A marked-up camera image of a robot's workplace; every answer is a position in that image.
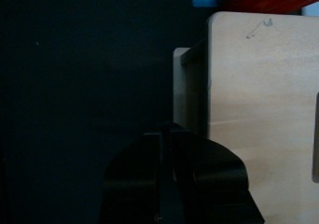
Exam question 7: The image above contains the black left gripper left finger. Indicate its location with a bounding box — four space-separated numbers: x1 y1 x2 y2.
99 132 164 224

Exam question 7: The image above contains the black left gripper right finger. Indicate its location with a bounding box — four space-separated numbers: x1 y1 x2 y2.
168 128 267 224

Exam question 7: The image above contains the wooden drawer cabinet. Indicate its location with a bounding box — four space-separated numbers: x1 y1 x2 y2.
172 10 319 224

